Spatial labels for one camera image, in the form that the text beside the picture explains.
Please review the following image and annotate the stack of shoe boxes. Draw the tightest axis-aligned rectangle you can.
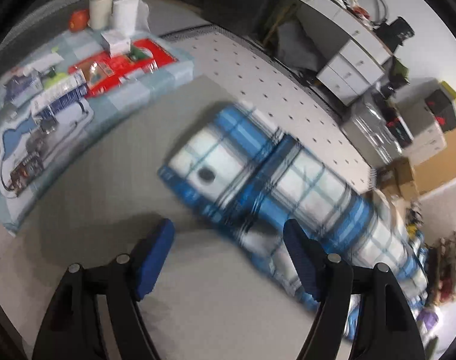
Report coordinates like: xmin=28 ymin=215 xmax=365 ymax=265
xmin=425 ymin=81 xmax=456 ymax=133

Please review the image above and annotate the blue white plaid shirt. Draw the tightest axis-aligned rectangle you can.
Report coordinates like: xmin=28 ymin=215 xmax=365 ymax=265
xmin=157 ymin=101 xmax=430 ymax=342

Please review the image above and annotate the cardboard box on floor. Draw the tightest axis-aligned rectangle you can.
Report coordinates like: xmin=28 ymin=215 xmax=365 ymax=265
xmin=377 ymin=157 xmax=420 ymax=202

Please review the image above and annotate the wooden shoe rack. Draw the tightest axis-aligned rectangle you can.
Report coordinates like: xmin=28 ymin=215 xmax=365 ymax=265
xmin=426 ymin=231 xmax=456 ymax=306

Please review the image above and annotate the silver aluminium suitcase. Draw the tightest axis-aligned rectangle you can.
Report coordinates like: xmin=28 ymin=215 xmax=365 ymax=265
xmin=341 ymin=100 xmax=402 ymax=168

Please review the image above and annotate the white drawer desk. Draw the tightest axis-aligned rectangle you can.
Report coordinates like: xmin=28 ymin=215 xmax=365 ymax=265
xmin=296 ymin=0 xmax=392 ymax=106

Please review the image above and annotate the wooden door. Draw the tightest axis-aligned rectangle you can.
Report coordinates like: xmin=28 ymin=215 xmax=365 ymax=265
xmin=413 ymin=129 xmax=456 ymax=195

